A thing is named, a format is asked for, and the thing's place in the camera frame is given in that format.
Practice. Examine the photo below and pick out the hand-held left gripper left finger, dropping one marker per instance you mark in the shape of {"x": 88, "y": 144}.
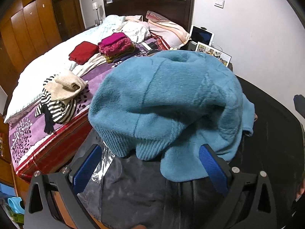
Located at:
{"x": 87, "y": 169}

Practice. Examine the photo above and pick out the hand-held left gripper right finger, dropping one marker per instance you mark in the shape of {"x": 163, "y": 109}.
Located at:
{"x": 213, "y": 169}

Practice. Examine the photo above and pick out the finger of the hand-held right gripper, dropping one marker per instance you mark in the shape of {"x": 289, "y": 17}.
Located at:
{"x": 299, "y": 106}

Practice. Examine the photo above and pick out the blue fuzzy sweater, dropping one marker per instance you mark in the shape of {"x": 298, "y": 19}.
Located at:
{"x": 166, "y": 95}

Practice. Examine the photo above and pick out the beige and striped clothes pile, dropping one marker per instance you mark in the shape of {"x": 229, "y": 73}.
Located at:
{"x": 59, "y": 109}

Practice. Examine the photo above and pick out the dark grey table cover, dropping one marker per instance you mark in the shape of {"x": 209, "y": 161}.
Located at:
{"x": 269, "y": 128}

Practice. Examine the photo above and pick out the purple floral bed sheet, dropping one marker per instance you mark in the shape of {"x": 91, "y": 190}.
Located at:
{"x": 21, "y": 133}

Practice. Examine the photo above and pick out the blue slipper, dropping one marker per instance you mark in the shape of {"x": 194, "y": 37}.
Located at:
{"x": 15, "y": 205}

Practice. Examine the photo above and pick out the cream knitted sweater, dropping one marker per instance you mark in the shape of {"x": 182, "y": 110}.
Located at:
{"x": 64, "y": 83}

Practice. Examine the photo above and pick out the cream striped blanket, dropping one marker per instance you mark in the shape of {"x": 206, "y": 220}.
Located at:
{"x": 90, "y": 64}

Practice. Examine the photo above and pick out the white quilt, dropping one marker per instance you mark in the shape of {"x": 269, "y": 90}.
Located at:
{"x": 31, "y": 71}

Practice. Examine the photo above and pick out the red folded garment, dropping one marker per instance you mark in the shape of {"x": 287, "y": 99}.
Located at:
{"x": 83, "y": 51}

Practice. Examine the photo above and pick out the white tablet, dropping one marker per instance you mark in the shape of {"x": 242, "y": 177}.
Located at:
{"x": 201, "y": 35}

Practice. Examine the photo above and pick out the olive folded garment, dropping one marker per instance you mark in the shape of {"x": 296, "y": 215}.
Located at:
{"x": 124, "y": 53}

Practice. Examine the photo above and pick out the magenta folded sweater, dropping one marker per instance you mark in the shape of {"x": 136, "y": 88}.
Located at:
{"x": 114, "y": 41}

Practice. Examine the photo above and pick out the white rectangular device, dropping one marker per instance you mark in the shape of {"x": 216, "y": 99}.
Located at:
{"x": 147, "y": 46}

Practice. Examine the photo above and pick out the pink striped pillow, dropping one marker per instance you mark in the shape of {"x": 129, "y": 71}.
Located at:
{"x": 166, "y": 28}

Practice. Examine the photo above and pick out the wooden wardrobe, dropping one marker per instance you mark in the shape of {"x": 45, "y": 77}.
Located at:
{"x": 28, "y": 28}

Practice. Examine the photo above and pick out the wooden door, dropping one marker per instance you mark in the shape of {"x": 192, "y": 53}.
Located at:
{"x": 69, "y": 16}

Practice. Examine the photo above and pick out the white table lamp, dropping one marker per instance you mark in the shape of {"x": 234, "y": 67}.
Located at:
{"x": 95, "y": 5}

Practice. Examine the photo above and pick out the dark wooden bed headboard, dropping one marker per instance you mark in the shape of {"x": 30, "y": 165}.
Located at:
{"x": 147, "y": 4}

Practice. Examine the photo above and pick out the photo collage frame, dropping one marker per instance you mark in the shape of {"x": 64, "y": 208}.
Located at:
{"x": 214, "y": 52}

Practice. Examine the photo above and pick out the white wall switch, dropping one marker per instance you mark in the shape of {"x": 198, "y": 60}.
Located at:
{"x": 219, "y": 2}

